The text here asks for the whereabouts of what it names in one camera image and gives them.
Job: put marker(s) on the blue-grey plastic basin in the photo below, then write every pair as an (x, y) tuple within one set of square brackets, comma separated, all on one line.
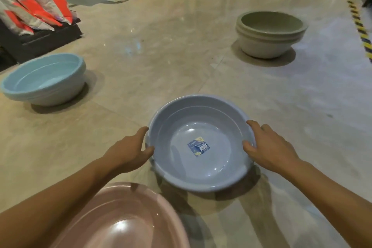
[(200, 128)]

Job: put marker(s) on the pale grey plastic basin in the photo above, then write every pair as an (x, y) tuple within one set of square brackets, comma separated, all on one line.
[(58, 98)]

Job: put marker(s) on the beige plastic basin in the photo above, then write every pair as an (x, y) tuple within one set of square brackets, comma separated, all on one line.
[(266, 48)]

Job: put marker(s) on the person's left thumb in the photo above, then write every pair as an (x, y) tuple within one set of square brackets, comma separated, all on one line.
[(146, 154)]

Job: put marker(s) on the olive green plastic basin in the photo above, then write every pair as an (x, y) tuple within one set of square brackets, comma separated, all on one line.
[(270, 22)]

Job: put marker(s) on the pink plastic basin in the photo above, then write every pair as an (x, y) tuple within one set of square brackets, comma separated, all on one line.
[(125, 218)]

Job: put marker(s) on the person's right forearm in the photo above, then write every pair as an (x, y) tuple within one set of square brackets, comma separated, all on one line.
[(331, 195)]

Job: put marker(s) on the yellow black hazard tape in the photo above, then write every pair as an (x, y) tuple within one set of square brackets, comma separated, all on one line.
[(356, 12)]

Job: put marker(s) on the black low platform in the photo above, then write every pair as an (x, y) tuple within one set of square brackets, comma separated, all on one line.
[(43, 40)]

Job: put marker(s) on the person's left hand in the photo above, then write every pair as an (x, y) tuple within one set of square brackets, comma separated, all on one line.
[(125, 153)]

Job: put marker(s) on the light blue plastic basin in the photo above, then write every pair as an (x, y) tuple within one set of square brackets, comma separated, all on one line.
[(43, 75)]

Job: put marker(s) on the person's left forearm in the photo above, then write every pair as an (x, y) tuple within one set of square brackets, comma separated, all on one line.
[(58, 198)]

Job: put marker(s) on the person's right hand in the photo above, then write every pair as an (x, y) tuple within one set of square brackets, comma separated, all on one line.
[(271, 149)]

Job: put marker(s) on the red and white sack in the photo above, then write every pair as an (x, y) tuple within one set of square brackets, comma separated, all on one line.
[(32, 9), (59, 3), (17, 22)]

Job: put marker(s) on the person's right thumb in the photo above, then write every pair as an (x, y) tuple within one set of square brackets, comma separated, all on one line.
[(250, 149)]

